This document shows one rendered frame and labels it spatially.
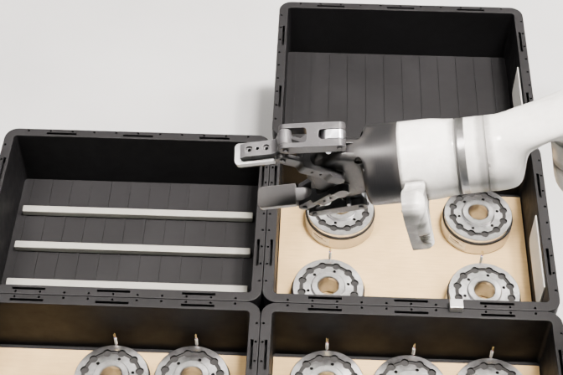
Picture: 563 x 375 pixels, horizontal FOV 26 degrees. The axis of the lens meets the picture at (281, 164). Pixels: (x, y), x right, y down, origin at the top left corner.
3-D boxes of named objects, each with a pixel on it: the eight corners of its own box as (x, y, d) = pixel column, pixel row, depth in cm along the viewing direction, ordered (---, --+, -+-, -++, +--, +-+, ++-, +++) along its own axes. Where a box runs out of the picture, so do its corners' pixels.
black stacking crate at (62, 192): (271, 187, 192) (270, 138, 183) (260, 348, 172) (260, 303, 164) (20, 179, 193) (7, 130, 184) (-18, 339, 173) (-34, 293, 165)
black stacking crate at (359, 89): (510, 59, 210) (520, 11, 202) (526, 192, 191) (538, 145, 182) (281, 53, 211) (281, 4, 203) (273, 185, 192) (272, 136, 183)
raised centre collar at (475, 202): (494, 202, 183) (494, 200, 183) (494, 228, 180) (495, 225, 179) (461, 200, 183) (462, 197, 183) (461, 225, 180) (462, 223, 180)
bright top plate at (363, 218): (373, 185, 186) (373, 182, 185) (374, 238, 179) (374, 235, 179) (307, 184, 186) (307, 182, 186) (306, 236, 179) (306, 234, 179)
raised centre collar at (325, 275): (346, 274, 174) (346, 272, 174) (344, 303, 171) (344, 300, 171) (312, 272, 175) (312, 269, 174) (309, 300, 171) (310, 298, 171)
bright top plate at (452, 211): (510, 192, 185) (511, 190, 184) (512, 245, 178) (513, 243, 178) (444, 187, 186) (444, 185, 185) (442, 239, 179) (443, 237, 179)
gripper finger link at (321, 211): (366, 205, 117) (306, 211, 119) (369, 213, 119) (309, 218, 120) (365, 180, 119) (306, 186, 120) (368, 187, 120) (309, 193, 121)
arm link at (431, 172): (399, 215, 105) (472, 208, 104) (393, 102, 110) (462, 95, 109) (412, 255, 113) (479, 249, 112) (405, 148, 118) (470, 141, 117)
